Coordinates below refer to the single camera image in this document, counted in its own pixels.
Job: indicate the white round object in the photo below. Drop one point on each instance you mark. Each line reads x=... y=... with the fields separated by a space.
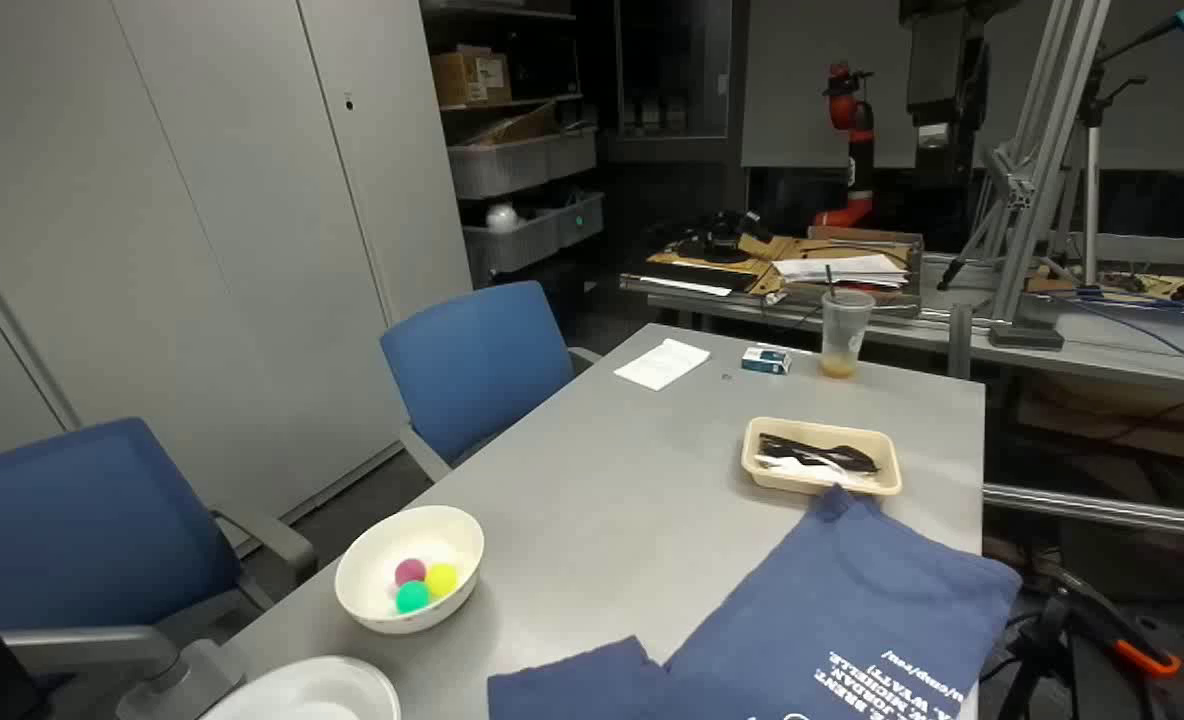
x=503 y=219

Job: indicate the green ball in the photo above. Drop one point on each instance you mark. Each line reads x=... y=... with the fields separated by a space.
x=412 y=599

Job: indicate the blue printed T-shirt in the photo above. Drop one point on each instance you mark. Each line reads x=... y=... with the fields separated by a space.
x=833 y=614

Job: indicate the black plastic cutlery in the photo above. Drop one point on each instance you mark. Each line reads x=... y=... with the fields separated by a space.
x=818 y=449

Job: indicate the microphone stand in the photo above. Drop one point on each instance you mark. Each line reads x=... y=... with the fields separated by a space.
x=1094 y=145

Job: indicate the grey storage bin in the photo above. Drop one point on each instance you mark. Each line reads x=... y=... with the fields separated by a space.
x=516 y=162
x=539 y=234

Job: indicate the stack of white papers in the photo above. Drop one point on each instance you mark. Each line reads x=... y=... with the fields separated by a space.
x=837 y=269

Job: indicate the white plate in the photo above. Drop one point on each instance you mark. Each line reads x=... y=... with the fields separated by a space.
x=315 y=690

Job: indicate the blue office chair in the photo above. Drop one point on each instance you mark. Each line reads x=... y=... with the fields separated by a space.
x=72 y=532
x=474 y=363

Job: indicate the grey side table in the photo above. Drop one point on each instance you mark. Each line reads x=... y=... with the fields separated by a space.
x=1127 y=345

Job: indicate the aluminium frame stand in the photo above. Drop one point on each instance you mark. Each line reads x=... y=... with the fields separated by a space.
x=1035 y=162

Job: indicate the small blue box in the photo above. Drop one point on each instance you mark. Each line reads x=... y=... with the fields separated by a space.
x=760 y=363

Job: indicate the white paper sheet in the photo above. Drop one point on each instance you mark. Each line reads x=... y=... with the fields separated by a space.
x=662 y=363

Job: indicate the yellow ball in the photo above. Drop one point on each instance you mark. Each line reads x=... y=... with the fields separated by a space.
x=446 y=577

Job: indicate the white floral bowl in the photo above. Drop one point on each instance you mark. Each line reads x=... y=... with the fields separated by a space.
x=376 y=565

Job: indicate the pink ball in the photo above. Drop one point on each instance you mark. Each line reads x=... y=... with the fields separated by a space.
x=411 y=568

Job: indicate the clear plastic cup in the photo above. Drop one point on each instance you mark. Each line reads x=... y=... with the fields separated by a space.
x=844 y=334

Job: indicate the cardboard box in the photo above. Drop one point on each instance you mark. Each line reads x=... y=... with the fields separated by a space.
x=471 y=77

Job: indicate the beige plastic tray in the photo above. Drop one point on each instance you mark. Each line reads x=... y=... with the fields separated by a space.
x=886 y=466

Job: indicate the red and black device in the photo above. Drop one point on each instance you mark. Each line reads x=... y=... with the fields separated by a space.
x=854 y=123

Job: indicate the black tripod with orange clamp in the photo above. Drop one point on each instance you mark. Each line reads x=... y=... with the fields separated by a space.
x=1086 y=626

